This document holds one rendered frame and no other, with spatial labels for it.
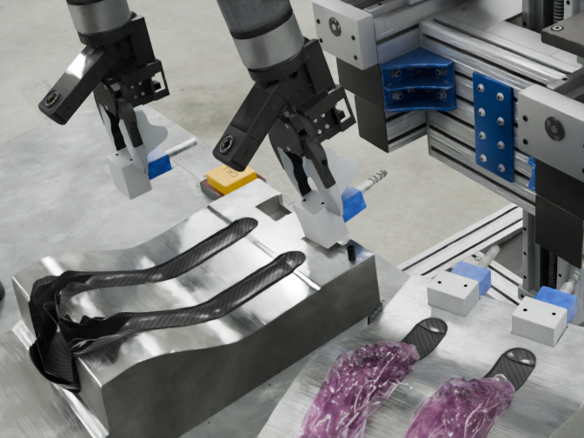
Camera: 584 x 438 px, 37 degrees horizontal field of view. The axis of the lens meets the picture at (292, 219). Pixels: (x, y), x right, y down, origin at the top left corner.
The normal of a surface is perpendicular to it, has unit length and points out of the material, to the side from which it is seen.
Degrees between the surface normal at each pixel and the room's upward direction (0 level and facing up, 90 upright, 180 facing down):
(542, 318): 0
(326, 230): 82
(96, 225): 0
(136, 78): 90
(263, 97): 37
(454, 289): 0
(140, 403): 90
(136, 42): 90
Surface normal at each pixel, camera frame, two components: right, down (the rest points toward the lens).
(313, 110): 0.55, 0.28
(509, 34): -0.15, -0.80
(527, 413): 0.15, -0.97
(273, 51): 0.13, 0.51
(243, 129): -0.66, -0.42
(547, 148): -0.83, 0.42
